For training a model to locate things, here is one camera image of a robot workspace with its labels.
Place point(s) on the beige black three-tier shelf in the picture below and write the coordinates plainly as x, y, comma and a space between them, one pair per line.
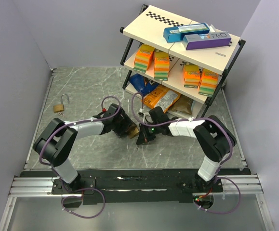
147, 28

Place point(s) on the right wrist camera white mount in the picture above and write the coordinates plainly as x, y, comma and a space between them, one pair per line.
145, 116

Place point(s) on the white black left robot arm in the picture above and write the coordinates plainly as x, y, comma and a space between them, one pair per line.
56, 141

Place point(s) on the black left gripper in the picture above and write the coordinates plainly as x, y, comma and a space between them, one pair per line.
126, 123

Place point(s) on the brown snack bag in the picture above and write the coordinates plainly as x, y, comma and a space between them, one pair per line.
183, 105

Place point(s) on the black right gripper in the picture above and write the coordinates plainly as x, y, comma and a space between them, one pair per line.
144, 136

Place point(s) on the brass padlock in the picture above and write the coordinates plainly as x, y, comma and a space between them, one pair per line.
60, 107
132, 132

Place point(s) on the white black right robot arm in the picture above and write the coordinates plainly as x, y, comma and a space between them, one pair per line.
216, 141

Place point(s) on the aluminium rail frame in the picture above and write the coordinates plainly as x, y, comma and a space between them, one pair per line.
30, 199

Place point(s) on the orange snack bag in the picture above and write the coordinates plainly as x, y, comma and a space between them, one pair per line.
161, 96

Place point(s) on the purple grey R+O box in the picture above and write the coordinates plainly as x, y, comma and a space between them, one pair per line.
205, 41

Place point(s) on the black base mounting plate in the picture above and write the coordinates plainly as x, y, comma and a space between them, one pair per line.
136, 185

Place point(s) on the orange sponge pack far left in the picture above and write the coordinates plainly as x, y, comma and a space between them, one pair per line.
143, 58

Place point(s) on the orange sponge pack far right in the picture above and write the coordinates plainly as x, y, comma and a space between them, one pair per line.
208, 82

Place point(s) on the blue rectangular box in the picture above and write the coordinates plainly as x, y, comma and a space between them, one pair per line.
177, 33

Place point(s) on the blue snack bag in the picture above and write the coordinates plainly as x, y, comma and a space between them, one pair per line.
142, 84

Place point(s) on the orange sponge pack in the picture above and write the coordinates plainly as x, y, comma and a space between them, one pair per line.
191, 75
161, 65
143, 58
208, 82

